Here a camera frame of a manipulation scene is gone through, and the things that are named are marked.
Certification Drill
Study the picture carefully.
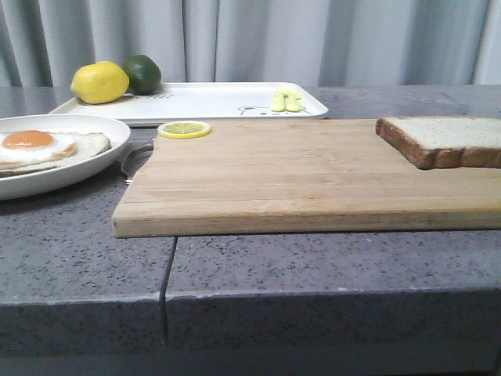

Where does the metal cutting board handle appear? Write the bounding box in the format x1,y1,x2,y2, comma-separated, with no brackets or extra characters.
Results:
120,138,154,185

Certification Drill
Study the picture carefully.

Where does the bottom bread slice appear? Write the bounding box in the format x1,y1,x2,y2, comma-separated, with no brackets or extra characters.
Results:
1,132,110,178

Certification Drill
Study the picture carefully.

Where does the white bread slice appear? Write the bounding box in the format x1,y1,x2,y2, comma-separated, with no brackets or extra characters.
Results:
375,116,500,170

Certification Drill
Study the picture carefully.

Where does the wooden cutting board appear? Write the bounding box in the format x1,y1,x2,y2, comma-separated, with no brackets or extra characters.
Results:
112,119,500,237

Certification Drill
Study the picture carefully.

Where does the white round plate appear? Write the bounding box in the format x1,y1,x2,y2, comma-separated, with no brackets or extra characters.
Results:
1,114,131,200

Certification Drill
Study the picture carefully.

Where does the fried egg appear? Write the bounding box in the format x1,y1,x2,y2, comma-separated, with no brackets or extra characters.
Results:
1,130,77,168

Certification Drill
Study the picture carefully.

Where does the lemon slice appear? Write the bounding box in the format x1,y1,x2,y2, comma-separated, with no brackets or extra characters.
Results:
157,121,212,139

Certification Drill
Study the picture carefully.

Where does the grey curtain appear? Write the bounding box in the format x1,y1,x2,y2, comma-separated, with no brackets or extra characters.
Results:
1,1,500,87

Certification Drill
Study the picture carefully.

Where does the white rectangular tray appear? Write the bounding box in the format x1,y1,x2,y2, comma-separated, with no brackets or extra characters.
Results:
51,82,328,127

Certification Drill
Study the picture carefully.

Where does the yellow lemon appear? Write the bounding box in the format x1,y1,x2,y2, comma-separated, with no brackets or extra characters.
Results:
70,61,129,104

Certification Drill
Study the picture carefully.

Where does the green lime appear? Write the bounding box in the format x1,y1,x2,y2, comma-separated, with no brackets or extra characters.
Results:
123,55,161,95

